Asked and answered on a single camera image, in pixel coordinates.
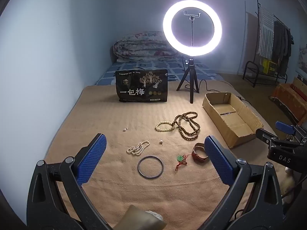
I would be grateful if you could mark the black shoe rack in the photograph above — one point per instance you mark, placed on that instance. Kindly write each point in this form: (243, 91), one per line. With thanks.
(249, 63)

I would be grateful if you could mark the orange cloth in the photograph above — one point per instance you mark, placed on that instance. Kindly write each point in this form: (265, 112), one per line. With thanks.
(290, 100)

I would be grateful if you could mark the black snack bag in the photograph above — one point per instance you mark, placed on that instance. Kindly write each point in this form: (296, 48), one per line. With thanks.
(141, 86)

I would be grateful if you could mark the yellow box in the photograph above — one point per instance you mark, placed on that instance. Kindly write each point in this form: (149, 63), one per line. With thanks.
(269, 66)

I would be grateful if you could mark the striped hanging towel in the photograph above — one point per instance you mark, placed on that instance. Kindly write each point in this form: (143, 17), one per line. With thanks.
(265, 33)

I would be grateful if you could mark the folded floral quilt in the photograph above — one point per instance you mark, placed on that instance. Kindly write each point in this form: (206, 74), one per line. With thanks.
(139, 45)

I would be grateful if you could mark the dark bangle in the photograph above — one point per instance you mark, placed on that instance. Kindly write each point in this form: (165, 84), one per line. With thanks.
(139, 167)

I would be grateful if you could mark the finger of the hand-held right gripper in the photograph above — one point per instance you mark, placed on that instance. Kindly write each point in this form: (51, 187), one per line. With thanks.
(285, 127)
(265, 135)

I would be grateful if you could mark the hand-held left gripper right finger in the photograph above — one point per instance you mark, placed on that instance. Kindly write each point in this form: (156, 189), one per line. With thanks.
(215, 158)

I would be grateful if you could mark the dark hanging clothes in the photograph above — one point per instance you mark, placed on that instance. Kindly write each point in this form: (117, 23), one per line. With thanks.
(281, 45)

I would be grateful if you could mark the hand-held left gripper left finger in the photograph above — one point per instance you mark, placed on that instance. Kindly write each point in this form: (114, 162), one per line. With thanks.
(93, 158)

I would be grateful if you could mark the cardboard box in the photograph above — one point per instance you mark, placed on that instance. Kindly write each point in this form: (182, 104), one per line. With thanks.
(237, 122)

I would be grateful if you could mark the black tripod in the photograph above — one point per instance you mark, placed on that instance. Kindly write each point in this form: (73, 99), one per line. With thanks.
(191, 81)

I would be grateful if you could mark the tan blurry object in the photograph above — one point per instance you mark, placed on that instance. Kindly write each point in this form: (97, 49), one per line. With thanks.
(144, 219)

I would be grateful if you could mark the black clothes rack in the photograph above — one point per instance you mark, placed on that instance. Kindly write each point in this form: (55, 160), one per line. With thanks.
(258, 9)

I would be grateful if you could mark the blue patterned bedsheet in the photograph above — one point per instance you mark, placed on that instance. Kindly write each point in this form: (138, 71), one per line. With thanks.
(144, 67)

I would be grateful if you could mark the tall tan panel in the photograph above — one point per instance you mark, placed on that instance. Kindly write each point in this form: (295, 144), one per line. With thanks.
(250, 43)

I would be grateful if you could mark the phone clamp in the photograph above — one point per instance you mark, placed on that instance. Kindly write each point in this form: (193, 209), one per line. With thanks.
(191, 14)

